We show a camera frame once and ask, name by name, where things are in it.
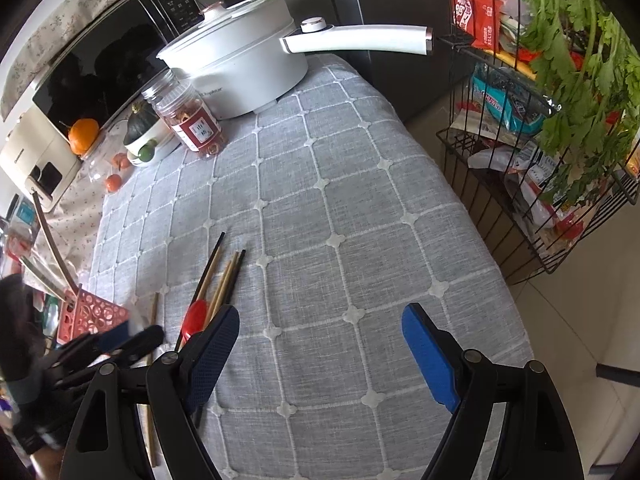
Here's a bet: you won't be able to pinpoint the red plastic spoon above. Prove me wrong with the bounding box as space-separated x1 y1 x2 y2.
180 297 207 348

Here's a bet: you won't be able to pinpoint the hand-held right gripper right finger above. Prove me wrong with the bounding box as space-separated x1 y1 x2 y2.
401 303 584 480

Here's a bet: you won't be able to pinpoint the white electric pot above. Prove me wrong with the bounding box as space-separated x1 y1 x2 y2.
156 0 433 120

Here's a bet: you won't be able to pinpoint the blue snack packet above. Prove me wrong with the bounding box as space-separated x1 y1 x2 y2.
472 67 552 136

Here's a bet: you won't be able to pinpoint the black wire rack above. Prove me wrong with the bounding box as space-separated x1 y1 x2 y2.
435 0 640 287

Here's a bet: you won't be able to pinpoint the green leafy vegetables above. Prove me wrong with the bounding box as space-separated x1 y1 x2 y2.
520 0 640 206

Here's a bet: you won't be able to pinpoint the white bowl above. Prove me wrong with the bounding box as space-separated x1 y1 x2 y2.
125 120 172 162

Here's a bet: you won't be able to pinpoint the black microwave oven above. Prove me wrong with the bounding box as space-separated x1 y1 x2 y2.
32 0 206 136

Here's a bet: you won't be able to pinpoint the cream air fryer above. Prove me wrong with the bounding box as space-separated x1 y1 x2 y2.
0 105 83 213

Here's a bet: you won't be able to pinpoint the green kabocha squash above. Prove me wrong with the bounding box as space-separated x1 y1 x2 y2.
122 101 162 146

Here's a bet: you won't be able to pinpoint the white plastic packet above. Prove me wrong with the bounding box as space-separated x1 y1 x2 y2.
450 102 506 142

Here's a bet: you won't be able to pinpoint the orange citrus fruit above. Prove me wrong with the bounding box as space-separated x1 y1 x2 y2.
67 119 101 157

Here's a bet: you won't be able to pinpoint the brown wooden chopstick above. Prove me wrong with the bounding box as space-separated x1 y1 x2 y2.
31 191 77 295

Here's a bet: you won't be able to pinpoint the light wooden chopstick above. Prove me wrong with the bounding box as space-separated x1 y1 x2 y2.
205 259 236 323
145 292 160 468

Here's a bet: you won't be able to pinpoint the black wooden chopstick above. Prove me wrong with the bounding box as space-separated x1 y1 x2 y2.
195 249 247 428

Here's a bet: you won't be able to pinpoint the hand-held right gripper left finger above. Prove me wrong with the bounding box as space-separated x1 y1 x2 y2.
59 304 241 480

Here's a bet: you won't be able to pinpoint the pink utensil holder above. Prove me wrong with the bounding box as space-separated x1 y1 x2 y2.
56 284 130 346

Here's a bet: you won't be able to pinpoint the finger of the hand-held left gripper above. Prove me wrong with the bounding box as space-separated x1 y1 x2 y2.
52 325 166 392
52 317 133 367

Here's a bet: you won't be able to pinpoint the wooden chopsticks bundle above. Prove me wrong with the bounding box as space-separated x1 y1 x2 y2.
174 231 227 353

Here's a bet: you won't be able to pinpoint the red snack packet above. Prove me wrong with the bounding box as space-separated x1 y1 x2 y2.
450 0 507 52

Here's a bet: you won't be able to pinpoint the white pot lid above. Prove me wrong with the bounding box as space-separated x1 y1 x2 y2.
197 0 288 28

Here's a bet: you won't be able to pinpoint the stacked white bowls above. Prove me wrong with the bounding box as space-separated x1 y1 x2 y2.
127 135 182 167

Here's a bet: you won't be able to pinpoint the floral cover cloth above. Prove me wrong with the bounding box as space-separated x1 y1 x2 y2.
0 0 188 121

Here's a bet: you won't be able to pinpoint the pale wooden chopstick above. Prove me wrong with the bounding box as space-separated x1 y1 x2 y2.
19 255 68 301

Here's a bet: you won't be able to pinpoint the clear jar red label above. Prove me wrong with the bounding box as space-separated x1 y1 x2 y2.
141 67 228 161

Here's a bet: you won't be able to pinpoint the white floral tablecloth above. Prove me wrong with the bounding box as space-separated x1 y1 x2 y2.
30 157 132 283

